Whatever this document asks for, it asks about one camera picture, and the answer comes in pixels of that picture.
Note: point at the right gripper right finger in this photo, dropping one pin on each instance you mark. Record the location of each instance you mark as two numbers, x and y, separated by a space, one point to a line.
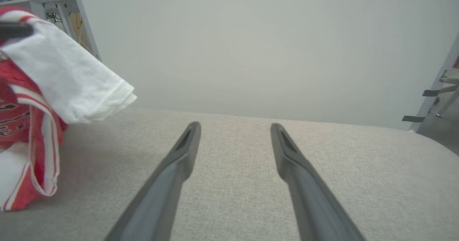
315 205

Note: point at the white partition panel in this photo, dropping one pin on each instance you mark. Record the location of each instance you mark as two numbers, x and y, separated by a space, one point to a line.
251 54

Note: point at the red and white jersey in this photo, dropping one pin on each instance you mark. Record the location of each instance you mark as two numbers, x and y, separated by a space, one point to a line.
71 72

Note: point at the grey office chair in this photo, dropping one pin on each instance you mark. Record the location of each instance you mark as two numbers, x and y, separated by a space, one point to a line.
450 79

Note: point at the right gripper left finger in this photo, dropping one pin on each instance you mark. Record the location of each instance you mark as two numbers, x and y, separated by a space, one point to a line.
161 198

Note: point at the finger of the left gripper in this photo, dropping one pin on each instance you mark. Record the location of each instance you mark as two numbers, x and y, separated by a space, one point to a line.
14 30

